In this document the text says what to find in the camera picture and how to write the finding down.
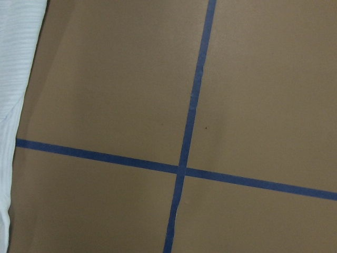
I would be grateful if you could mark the blue tape line crosswise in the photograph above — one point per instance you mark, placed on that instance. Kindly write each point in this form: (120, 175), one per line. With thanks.
(162, 167)

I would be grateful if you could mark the light blue striped shirt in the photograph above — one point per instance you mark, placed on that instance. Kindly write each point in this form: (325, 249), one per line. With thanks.
(21, 23)

